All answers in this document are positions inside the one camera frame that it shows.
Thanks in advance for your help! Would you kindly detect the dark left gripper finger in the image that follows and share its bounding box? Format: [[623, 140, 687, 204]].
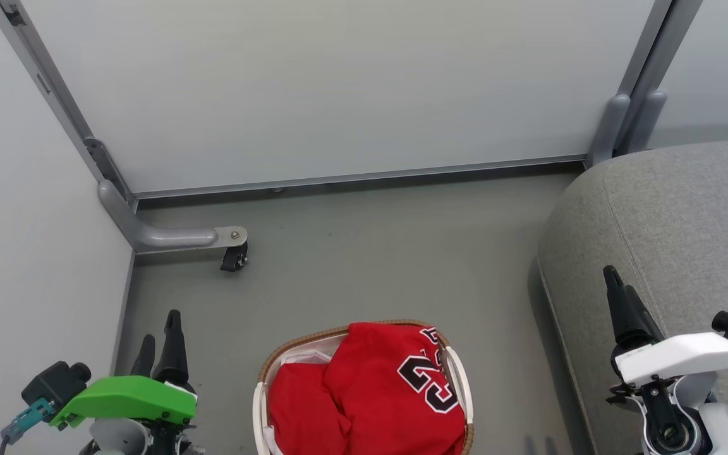
[[130, 334, 156, 378], [151, 309, 195, 389]]

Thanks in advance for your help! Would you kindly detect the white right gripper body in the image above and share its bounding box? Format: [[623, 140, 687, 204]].
[[614, 332, 728, 387]]

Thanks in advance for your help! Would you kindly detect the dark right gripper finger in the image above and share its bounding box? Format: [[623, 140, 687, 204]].
[[603, 265, 665, 349]]

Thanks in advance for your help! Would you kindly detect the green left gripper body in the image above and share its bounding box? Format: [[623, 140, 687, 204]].
[[49, 375, 198, 430]]

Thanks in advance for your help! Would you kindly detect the red basketball jersey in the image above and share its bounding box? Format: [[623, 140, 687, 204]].
[[267, 322, 467, 455]]

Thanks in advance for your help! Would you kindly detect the grey partition foot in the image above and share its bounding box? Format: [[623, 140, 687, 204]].
[[97, 179, 249, 255]]

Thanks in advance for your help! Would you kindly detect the woven laundry basket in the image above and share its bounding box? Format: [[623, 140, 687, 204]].
[[252, 319, 475, 455]]

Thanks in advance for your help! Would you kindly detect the white partition panel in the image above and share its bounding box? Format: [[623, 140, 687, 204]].
[[0, 0, 677, 200]]

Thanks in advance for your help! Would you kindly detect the teal plug with black cable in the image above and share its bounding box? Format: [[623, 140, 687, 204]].
[[0, 398, 55, 455]]

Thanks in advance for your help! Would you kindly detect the grey partition post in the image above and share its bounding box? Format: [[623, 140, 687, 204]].
[[623, 88, 668, 154], [587, 94, 631, 169]]

